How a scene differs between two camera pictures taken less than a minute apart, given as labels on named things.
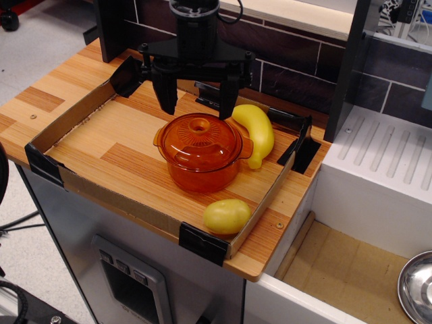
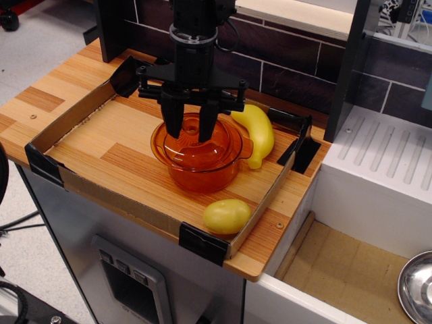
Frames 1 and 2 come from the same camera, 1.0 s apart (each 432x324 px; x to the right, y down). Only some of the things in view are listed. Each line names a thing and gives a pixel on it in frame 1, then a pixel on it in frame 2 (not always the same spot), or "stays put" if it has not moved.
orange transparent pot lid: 200,142 stays put
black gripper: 196,52 → 193,74
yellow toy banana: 260,129 stays put
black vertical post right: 347,85 stays put
